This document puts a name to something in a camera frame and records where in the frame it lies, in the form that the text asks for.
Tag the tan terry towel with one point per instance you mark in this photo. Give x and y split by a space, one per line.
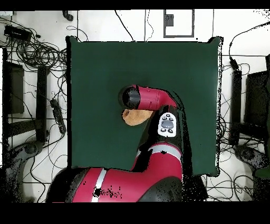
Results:
137 118

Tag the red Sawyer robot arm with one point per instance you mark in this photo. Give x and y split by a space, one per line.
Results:
151 97

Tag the dark green table cloth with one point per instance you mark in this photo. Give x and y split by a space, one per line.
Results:
101 84

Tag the black power strip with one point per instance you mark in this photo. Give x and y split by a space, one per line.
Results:
58 115

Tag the dark square block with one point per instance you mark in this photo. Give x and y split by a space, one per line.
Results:
169 20

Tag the dark stand base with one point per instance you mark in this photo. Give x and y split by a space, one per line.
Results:
31 148
247 154

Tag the black hook-shaped object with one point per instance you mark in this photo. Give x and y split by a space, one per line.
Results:
68 17

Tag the green object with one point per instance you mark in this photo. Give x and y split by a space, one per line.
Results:
262 173

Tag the black adapter box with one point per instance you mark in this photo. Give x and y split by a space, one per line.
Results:
16 32

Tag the grey rectangular frame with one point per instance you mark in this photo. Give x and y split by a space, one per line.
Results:
178 36

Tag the black frame stand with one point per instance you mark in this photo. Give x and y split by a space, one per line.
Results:
235 101
41 101

